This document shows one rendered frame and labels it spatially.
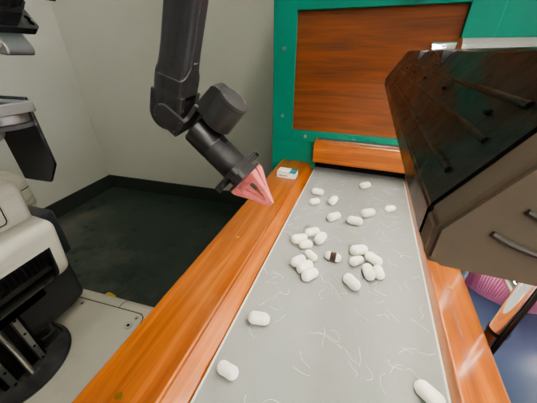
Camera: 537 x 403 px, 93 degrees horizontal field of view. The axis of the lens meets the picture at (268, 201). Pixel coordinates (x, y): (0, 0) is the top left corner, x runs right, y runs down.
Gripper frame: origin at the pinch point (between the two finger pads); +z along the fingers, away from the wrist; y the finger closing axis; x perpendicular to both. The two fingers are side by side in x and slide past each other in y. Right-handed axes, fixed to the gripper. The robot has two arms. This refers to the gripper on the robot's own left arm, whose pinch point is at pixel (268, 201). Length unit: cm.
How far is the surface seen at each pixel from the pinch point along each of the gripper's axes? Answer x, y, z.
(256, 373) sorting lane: 3.4, -25.0, 13.1
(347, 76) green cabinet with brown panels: -19, 47, -7
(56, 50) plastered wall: 114, 104, -165
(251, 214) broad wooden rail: 11.2, 6.6, 0.7
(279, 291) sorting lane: 4.3, -11.1, 12.1
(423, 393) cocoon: -11.2, -20.7, 27.0
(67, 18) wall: 93, 113, -171
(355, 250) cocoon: -4.9, 2.8, 19.8
